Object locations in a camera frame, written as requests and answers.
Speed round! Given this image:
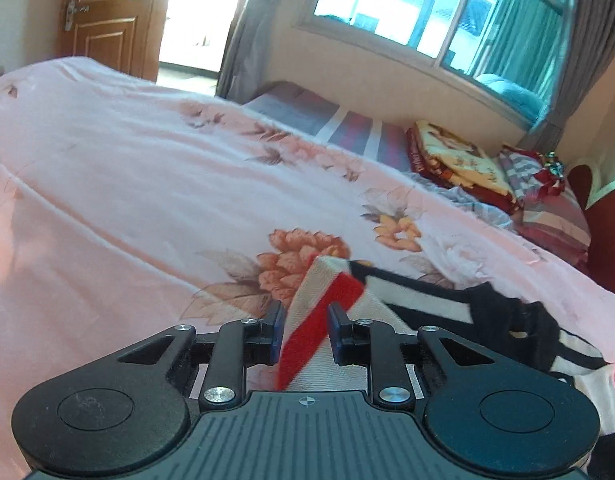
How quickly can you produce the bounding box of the striped knit sweater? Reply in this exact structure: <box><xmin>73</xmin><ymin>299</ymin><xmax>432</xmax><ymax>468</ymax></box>
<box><xmin>277</xmin><ymin>254</ymin><xmax>615</xmax><ymax>480</ymax></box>

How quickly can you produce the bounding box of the pink floral bedspread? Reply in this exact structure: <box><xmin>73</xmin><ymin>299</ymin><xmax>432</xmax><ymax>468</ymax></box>
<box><xmin>0</xmin><ymin>58</ymin><xmax>615</xmax><ymax>479</ymax></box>

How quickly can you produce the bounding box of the yellow red folded blanket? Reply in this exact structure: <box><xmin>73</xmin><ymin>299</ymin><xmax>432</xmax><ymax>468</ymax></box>
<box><xmin>406</xmin><ymin>120</ymin><xmax>519</xmax><ymax>214</ymax></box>

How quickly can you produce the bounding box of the striped pillow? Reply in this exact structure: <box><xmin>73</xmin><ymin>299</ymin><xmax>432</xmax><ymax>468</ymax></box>
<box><xmin>497</xmin><ymin>145</ymin><xmax>591</xmax><ymax>266</ymax></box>

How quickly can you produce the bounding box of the striped bed sheet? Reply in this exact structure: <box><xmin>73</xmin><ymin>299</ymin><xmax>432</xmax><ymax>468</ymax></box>
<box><xmin>245</xmin><ymin>81</ymin><xmax>411</xmax><ymax>171</ymax></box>

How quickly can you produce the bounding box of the grey left curtain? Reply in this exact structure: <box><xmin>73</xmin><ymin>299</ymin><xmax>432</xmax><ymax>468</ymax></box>
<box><xmin>216</xmin><ymin>0</ymin><xmax>281</xmax><ymax>104</ymax></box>

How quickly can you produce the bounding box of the grey curtain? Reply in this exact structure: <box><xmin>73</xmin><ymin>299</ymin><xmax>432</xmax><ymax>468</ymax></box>
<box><xmin>519</xmin><ymin>0</ymin><xmax>615</xmax><ymax>153</ymax></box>
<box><xmin>216</xmin><ymin>0</ymin><xmax>281</xmax><ymax>104</ymax></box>

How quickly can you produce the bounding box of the red white headboard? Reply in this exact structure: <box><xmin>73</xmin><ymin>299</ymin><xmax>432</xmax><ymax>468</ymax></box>
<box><xmin>568</xmin><ymin>159</ymin><xmax>615</xmax><ymax>294</ymax></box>

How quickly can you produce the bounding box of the window with sliding panes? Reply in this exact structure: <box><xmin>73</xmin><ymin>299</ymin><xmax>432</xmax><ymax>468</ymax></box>
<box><xmin>300</xmin><ymin>0</ymin><xmax>571</xmax><ymax>127</ymax></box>

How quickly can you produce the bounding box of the brown wooden door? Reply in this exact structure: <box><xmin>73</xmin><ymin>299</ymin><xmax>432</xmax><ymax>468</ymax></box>
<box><xmin>58</xmin><ymin>0</ymin><xmax>168</xmax><ymax>81</ymax></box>

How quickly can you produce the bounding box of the grey right curtain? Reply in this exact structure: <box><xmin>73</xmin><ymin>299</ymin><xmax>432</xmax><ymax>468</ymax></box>
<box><xmin>519</xmin><ymin>0</ymin><xmax>615</xmax><ymax>153</ymax></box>

